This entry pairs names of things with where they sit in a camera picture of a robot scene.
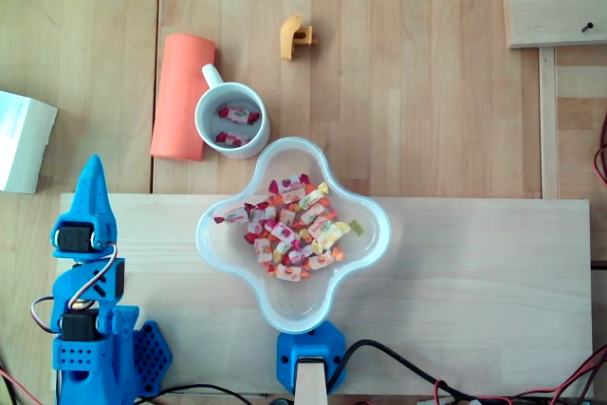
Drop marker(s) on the white ceramic mug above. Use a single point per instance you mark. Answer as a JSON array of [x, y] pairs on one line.
[[206, 115]]

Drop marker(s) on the blue printed post mount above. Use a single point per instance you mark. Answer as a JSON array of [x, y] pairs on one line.
[[289, 348]]

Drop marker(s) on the blue 3D-printed robot arm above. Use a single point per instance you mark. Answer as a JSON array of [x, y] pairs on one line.
[[78, 353]]

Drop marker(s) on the black screw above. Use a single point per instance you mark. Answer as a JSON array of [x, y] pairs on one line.
[[588, 26]]

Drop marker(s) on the yellow-orange printed plastic part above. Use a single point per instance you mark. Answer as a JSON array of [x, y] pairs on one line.
[[288, 37]]

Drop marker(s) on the lemon wrapped candy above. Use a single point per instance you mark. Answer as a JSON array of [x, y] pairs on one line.
[[315, 194], [334, 234], [283, 248]]

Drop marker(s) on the strawberry wrapped candy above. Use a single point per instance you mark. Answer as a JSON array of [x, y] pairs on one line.
[[282, 232], [232, 215], [258, 222], [234, 115], [299, 254], [232, 138], [289, 183]]

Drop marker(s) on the large light wooden base board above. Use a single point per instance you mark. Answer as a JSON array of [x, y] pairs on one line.
[[450, 281]]

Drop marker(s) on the white clover-shaped bowl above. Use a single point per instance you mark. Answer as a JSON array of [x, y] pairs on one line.
[[303, 300]]

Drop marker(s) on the white cardboard box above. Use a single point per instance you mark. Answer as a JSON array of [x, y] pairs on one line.
[[23, 139]]

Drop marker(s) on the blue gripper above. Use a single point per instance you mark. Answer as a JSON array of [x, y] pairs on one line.
[[77, 235]]

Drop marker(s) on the green gummy candy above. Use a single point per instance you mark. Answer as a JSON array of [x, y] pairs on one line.
[[356, 227]]

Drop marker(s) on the wooden camera post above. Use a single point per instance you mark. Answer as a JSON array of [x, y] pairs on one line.
[[310, 383]]

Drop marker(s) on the orange cylindrical roll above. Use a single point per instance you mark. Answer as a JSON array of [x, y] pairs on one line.
[[178, 92]]

